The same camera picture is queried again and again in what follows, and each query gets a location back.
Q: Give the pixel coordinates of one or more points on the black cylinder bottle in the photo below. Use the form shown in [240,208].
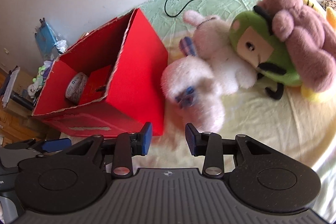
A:
[22,101]

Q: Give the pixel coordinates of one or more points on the wooden door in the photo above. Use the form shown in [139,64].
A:
[15,129]

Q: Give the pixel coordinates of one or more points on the stack of papers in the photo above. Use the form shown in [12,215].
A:
[9,85]

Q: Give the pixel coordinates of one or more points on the pale green bedsheet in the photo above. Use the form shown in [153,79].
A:
[262,121]

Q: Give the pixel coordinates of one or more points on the pink plush rabbit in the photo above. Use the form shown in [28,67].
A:
[189,77]

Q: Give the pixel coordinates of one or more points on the printed packing tape roll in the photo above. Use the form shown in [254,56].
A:
[71,90]

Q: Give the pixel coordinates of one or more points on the blue packet in clear bag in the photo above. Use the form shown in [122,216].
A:
[46,37]

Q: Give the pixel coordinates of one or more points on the green plush toy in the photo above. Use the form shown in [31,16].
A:
[241,27]

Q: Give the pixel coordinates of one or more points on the red cardboard box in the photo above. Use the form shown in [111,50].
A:
[141,69]

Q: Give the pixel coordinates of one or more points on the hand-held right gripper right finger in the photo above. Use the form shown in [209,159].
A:
[191,140]

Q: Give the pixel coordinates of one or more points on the small red gift box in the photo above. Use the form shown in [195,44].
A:
[94,85]

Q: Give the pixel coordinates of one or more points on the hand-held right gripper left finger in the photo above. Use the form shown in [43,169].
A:
[145,140]

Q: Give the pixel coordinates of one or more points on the small white plush toy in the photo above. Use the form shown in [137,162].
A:
[32,90]

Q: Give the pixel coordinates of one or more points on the green frog toy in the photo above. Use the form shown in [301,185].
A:
[40,74]

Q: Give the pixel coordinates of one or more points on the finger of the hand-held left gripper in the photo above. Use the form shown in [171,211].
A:
[56,145]

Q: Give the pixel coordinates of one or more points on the mauve plush toy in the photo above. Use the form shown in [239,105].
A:
[302,37]

